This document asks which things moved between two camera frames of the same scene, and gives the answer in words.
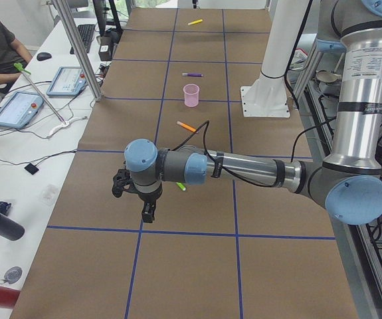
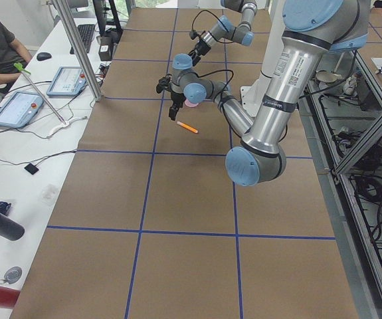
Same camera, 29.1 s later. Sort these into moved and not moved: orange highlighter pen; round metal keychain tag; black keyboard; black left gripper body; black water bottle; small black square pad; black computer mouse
Moved: black left gripper body
Not moved: black computer mouse; black keyboard; orange highlighter pen; round metal keychain tag; small black square pad; black water bottle
